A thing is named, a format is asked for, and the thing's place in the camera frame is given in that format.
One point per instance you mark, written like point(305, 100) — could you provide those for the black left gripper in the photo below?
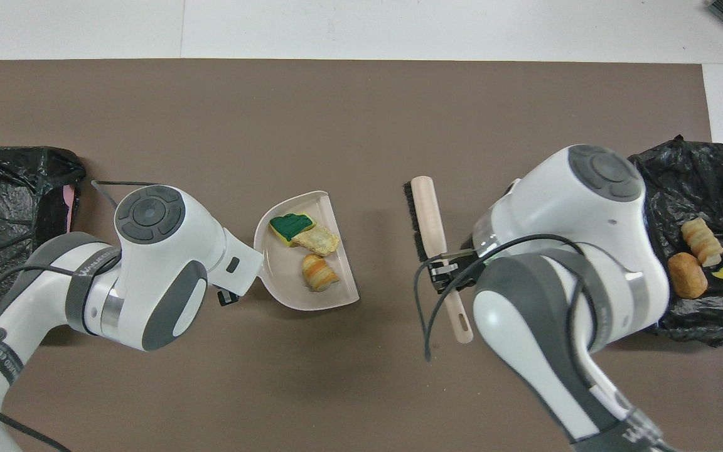
point(228, 296)

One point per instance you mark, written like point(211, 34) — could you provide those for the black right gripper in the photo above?
point(469, 265)

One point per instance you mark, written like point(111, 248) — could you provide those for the beige brush with black bristles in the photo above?
point(430, 213)

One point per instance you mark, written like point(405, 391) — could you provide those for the beige plastic dustpan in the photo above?
point(286, 282)

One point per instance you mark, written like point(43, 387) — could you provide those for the large green yellow sponge piece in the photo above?
point(289, 227)

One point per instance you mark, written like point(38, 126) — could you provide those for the pale yellow pastry toy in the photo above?
point(317, 242)

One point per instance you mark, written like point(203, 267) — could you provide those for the brown bread roll toy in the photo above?
point(688, 275)

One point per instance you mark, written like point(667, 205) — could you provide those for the orange striped croissant toy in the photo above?
point(702, 242)

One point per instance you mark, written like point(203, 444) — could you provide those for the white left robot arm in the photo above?
point(211, 232)

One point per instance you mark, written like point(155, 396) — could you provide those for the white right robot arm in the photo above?
point(562, 207)

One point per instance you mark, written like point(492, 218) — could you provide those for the pink plastic bin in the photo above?
point(71, 207)

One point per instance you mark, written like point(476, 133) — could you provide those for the brown table mat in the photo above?
point(336, 113)

